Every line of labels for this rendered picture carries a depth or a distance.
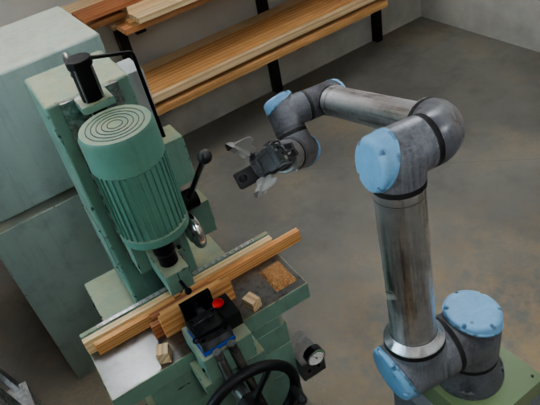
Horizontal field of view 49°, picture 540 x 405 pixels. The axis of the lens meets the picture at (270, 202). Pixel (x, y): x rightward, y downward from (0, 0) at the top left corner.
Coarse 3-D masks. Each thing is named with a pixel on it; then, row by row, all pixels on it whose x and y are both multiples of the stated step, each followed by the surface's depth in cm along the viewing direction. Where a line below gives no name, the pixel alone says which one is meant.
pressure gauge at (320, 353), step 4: (316, 344) 176; (308, 348) 175; (312, 348) 174; (316, 348) 174; (320, 348) 175; (304, 352) 175; (308, 352) 174; (312, 352) 173; (316, 352) 174; (320, 352) 175; (324, 352) 176; (304, 356) 175; (308, 356) 173; (312, 356) 174; (316, 356) 175; (320, 356) 176; (324, 356) 176; (308, 360) 173; (312, 360) 175; (316, 360) 176; (320, 360) 177; (312, 364) 176; (316, 364) 176
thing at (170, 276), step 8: (152, 256) 160; (152, 264) 163; (176, 264) 156; (184, 264) 155; (160, 272) 156; (168, 272) 154; (176, 272) 154; (184, 272) 155; (168, 280) 154; (176, 280) 155; (184, 280) 157; (192, 280) 158; (168, 288) 157; (176, 288) 156
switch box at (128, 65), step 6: (126, 60) 162; (132, 60) 161; (120, 66) 160; (126, 66) 159; (132, 66) 158; (126, 72) 156; (132, 72) 156; (132, 78) 156; (138, 78) 157; (144, 78) 158; (132, 84) 157; (138, 84) 158; (138, 90) 159; (144, 90) 160; (138, 96) 160; (144, 96) 160; (138, 102) 160; (144, 102) 161; (150, 108) 163
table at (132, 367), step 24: (264, 264) 174; (288, 264) 173; (240, 288) 169; (264, 288) 167; (288, 288) 165; (240, 312) 162; (264, 312) 162; (144, 336) 161; (96, 360) 158; (120, 360) 156; (144, 360) 155; (192, 360) 156; (120, 384) 150; (144, 384) 150; (216, 384) 151
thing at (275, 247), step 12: (276, 240) 176; (288, 240) 177; (300, 240) 180; (252, 252) 173; (264, 252) 174; (276, 252) 177; (240, 264) 171; (252, 264) 174; (216, 276) 168; (228, 276) 170; (168, 300) 165; (132, 324) 160; (144, 324) 162; (108, 336) 158; (120, 336) 159; (132, 336) 161; (96, 348) 157; (108, 348) 159
